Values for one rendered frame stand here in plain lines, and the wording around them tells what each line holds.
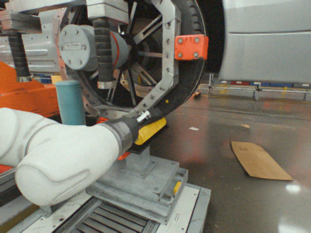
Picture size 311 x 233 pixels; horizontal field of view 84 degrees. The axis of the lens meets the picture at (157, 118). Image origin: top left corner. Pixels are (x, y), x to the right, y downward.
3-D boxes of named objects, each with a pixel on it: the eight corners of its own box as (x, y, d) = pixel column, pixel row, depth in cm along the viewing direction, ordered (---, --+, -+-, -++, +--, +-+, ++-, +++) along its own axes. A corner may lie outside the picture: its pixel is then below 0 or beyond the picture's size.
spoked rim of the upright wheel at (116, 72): (216, 46, 77) (139, -27, 82) (207, 41, 57) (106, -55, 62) (150, 118, 102) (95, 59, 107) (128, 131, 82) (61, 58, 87)
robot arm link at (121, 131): (127, 150, 35) (141, 138, 41) (100, 116, 36) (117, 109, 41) (105, 169, 40) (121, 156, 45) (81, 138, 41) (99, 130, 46)
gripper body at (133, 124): (119, 154, 45) (137, 140, 53) (138, 137, 41) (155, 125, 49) (101, 132, 45) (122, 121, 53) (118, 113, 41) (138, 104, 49)
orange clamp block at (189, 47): (180, 60, 61) (207, 60, 58) (173, 60, 55) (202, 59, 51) (181, 38, 59) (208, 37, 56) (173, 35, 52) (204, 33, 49)
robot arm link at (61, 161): (121, 125, 34) (73, 114, 39) (44, 167, 21) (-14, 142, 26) (122, 172, 38) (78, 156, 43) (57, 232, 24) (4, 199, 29)
